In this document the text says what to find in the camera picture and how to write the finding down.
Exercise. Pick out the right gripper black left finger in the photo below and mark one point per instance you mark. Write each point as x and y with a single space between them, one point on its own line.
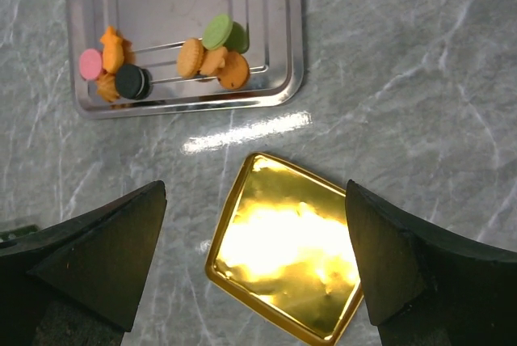
80 282

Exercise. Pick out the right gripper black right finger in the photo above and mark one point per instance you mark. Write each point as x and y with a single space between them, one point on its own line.
424 285

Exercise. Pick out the orange flower swirl cookie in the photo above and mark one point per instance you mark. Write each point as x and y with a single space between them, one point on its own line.
106 88

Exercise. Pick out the black sandwich cookie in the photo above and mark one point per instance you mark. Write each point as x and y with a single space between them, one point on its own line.
133 82

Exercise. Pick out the gold tin lid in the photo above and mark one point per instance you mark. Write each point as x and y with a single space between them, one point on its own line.
282 248

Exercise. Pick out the pink sandwich cookie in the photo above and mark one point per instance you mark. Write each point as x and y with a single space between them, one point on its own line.
91 64

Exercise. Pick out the orange pineapple cookie left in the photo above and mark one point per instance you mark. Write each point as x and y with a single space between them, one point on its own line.
117 51

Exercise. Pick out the tan round sandwich cookie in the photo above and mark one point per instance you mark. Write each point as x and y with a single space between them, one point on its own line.
190 58

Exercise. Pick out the silver metal tray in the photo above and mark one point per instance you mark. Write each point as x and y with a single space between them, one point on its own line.
156 30

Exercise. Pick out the orange chocolate chip cookie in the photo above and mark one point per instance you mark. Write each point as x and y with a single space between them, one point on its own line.
235 74

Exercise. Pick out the tan fish shaped cookie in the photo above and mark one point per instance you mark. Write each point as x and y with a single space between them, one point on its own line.
213 61

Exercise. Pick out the green sandwich cookie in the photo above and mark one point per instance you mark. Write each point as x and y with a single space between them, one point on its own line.
223 31

